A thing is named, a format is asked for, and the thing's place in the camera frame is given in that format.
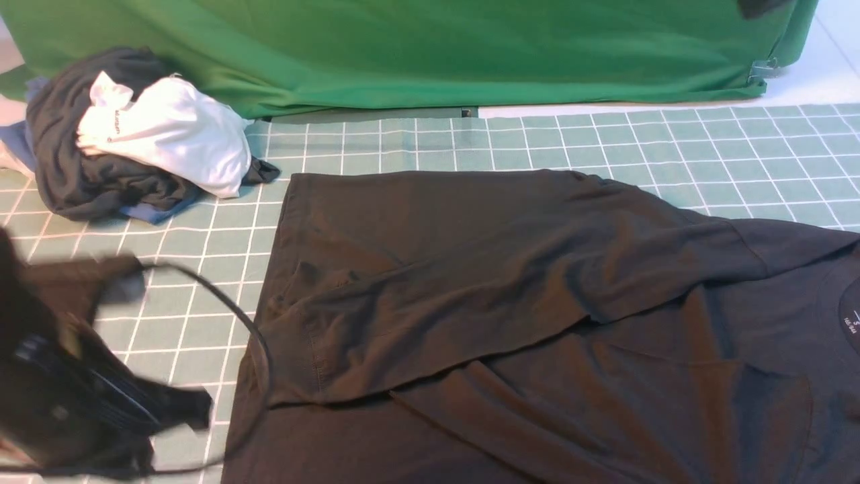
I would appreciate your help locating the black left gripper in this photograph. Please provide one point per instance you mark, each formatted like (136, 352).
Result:
(69, 405)

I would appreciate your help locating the dark gray long-sleeved shirt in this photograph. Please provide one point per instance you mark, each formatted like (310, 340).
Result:
(549, 327)

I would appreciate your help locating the dark crumpled shirt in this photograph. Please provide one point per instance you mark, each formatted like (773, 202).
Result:
(138, 68)

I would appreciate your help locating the white crumpled shirt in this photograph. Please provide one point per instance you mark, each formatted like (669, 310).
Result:
(172, 126)

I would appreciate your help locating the green checkered table mat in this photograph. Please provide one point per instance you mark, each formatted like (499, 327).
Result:
(799, 163)

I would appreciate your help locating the blue crumpled garment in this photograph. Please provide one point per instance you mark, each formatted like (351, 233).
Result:
(85, 187)

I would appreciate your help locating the white garment at edge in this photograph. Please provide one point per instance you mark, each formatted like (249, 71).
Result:
(8, 114)

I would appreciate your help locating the green backdrop cloth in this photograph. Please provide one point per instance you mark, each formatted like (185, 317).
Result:
(269, 58)

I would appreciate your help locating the metal binder clip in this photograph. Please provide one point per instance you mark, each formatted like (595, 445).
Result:
(763, 70)

